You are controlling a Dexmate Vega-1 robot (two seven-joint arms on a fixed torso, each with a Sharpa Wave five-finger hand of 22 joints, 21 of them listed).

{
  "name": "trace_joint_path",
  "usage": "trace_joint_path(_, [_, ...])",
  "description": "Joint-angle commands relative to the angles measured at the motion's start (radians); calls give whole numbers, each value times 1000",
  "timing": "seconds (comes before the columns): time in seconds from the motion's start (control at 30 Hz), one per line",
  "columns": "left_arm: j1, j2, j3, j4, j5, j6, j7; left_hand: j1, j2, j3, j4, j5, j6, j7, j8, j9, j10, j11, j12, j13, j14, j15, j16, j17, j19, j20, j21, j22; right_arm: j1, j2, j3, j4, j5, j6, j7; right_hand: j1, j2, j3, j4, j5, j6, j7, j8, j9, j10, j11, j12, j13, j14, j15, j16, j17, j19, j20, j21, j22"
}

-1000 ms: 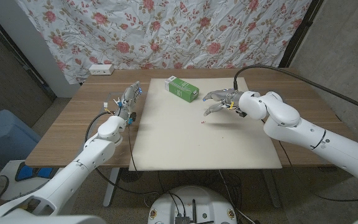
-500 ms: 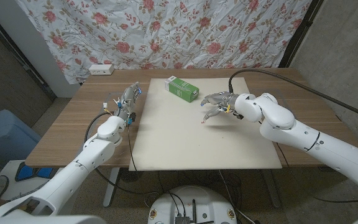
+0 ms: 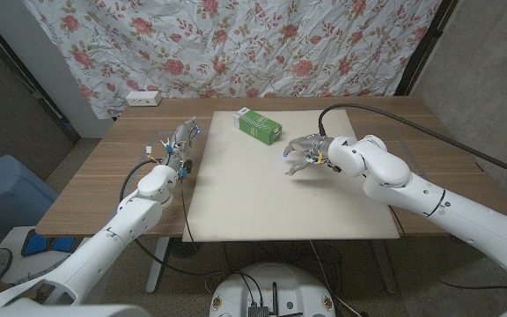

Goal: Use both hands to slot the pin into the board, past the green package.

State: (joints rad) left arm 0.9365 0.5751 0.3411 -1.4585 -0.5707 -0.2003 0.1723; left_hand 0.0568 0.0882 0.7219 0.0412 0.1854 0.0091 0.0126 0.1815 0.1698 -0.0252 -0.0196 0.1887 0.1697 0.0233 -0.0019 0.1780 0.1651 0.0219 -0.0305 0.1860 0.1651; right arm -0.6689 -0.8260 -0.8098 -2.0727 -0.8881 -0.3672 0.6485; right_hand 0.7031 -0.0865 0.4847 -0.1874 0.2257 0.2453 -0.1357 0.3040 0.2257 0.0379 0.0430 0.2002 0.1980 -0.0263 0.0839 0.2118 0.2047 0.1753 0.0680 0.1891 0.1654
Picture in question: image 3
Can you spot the small white clip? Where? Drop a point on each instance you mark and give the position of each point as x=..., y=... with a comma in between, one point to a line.
x=164, y=142

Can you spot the white table leg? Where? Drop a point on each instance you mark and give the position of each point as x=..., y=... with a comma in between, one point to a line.
x=156, y=268

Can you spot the grey table leg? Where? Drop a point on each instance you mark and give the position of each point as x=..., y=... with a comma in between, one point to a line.
x=385, y=273

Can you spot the black backdrop pole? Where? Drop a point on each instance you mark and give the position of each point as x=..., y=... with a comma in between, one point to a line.
x=425, y=44

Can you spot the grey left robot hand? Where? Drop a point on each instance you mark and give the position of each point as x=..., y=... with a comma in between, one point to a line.
x=181, y=145

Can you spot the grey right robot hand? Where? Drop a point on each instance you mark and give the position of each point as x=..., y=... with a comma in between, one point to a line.
x=313, y=147

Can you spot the cream foam board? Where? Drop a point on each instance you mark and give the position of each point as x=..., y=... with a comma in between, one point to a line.
x=258, y=207

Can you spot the white and blue floor object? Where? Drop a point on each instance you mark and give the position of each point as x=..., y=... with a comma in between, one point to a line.
x=16, y=238

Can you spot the floral backdrop cloth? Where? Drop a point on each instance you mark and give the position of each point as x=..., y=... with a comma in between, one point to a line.
x=236, y=44

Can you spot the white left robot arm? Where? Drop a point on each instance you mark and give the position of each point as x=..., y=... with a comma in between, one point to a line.
x=104, y=238

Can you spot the white power strip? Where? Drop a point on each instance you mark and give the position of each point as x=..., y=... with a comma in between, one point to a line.
x=143, y=98

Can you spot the blue plastic bin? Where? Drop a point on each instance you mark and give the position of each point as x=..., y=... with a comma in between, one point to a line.
x=11, y=193

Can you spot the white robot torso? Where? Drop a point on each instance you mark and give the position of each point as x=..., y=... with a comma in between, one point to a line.
x=271, y=282

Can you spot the green straws box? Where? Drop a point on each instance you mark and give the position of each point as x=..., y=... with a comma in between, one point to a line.
x=258, y=125

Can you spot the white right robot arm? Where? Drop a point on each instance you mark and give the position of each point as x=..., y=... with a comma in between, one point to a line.
x=412, y=185

